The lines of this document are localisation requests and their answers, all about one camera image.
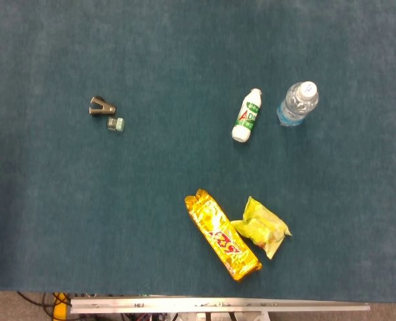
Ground black metal staple remover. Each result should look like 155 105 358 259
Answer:
89 96 118 118

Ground long golden yellow biscuit pack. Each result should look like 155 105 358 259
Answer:
184 189 263 282

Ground small white green-label milk bottle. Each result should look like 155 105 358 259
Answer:
231 88 263 143

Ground yellow crinkled snack bag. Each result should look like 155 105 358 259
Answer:
230 196 292 260

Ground clear plastic water bottle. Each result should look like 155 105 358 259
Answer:
276 80 320 127

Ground blue felt table cloth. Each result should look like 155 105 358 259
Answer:
0 0 396 304

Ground yellow power strip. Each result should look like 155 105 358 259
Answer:
52 292 72 321

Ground black floor cables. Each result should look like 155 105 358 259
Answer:
16 291 57 317

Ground aluminium frame rail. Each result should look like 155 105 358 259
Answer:
70 296 371 314

